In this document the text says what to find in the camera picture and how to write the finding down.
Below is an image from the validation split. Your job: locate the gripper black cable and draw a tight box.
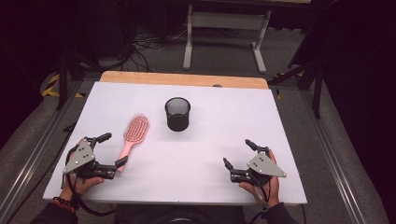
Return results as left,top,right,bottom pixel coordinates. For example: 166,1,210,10
246,181,273,224
64,174,117,217

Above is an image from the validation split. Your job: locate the bundle of floor cables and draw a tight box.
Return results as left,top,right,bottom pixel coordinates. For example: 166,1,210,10
102,27,188,73

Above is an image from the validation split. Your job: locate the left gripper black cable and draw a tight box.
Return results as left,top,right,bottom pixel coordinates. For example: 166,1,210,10
64,174,117,217

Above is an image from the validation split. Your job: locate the person's dark clothing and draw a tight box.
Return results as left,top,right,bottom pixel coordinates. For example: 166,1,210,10
113,203,247,224

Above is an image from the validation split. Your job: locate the beaded bracelet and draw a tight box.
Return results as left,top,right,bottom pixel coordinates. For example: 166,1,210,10
51,196,78,215

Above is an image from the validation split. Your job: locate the aluminium floor rail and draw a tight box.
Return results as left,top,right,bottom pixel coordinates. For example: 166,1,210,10
300,90,367,224
0,78,83,222

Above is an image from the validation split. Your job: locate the wooden table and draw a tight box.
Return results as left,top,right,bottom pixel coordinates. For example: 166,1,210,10
99,70,270,91

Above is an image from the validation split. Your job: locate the black mesh pen holder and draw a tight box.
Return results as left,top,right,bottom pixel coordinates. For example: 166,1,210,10
164,96,191,133

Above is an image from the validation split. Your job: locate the person's left hand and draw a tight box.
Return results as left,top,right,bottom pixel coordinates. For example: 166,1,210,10
60,138,106,202

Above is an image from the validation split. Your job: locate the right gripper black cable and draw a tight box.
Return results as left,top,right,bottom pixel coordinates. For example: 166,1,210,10
246,181,273,224

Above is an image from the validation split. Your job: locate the white table mat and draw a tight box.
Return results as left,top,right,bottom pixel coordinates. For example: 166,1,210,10
42,81,308,205

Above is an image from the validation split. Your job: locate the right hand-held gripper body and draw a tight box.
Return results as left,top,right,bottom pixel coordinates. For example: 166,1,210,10
230,145,288,187

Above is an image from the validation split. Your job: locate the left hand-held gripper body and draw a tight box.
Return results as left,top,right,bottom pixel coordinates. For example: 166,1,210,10
62,136,118,180

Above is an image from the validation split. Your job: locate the black tripod stand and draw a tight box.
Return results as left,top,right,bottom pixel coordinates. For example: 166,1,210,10
55,49,104,111
268,60,325,119

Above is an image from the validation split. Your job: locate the person's right hand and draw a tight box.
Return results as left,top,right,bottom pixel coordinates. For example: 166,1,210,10
238,148,281,209

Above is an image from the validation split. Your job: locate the white metal table frame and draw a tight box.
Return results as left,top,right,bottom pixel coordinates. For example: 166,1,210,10
182,4,273,75

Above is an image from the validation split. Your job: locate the pink hairbrush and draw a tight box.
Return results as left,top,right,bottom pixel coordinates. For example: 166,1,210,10
116,113,150,174

